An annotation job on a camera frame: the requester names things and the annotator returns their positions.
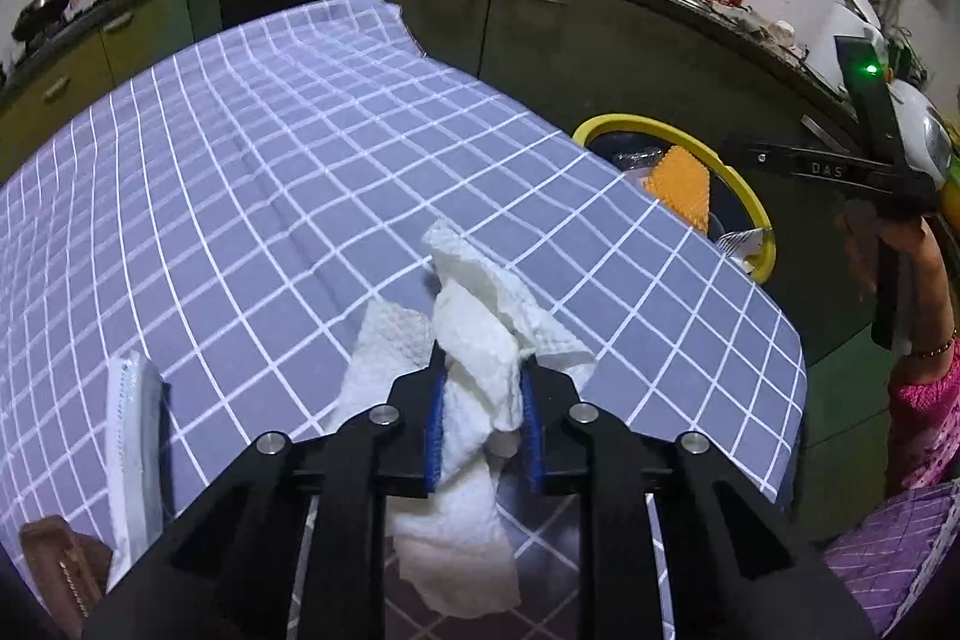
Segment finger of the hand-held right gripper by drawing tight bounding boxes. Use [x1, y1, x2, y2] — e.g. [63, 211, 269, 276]
[724, 136, 878, 196]

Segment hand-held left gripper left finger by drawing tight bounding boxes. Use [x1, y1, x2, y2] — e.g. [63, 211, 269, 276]
[82, 340, 451, 640]

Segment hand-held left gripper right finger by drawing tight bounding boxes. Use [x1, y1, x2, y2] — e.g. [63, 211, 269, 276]
[517, 355, 875, 640]

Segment white paper towel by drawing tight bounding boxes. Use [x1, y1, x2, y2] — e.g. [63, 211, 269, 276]
[330, 218, 597, 617]

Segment yellow-rimmed trash bin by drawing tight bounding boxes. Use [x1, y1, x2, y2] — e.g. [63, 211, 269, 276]
[571, 113, 777, 285]

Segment person's right forearm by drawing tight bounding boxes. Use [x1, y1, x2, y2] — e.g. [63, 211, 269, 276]
[889, 340, 960, 401]

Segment person's right hand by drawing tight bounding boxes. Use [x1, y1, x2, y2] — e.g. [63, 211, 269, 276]
[836, 206, 947, 348]

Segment pink patterned sleeve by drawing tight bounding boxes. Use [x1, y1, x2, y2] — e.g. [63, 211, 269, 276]
[885, 359, 960, 498]

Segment white and blue snack wrapper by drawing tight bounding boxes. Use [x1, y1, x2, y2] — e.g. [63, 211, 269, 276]
[105, 351, 170, 592]

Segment blue checked tablecloth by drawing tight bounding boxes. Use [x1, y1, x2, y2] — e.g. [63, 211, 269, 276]
[0, 0, 807, 640]

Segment purple checked cloth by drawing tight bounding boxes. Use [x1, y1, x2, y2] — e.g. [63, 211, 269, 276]
[821, 479, 960, 640]

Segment brown plastic tray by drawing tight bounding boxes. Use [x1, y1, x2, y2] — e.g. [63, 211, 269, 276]
[19, 515, 113, 618]

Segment black lidded wok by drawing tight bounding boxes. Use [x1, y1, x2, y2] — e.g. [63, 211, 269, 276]
[11, 0, 72, 41]

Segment thin bracelet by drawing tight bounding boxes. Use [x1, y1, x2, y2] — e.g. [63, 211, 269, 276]
[910, 331, 958, 360]

